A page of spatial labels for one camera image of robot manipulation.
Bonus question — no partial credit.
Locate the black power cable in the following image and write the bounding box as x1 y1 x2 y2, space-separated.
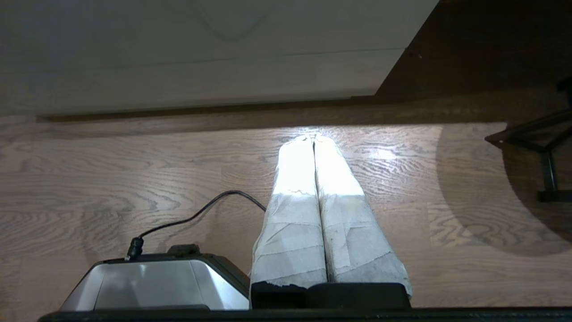
126 190 267 261

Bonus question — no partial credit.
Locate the white glossy cabinet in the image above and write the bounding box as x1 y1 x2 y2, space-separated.
0 0 441 118

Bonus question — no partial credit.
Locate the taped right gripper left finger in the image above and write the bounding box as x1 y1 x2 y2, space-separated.
250 135 329 309

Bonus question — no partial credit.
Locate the silver black robot base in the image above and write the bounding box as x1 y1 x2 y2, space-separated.
58 244 251 312

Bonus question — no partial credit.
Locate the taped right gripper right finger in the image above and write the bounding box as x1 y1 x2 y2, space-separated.
314 135 412 309

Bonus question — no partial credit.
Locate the black metal stand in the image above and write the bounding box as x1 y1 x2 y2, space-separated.
485 78 572 203

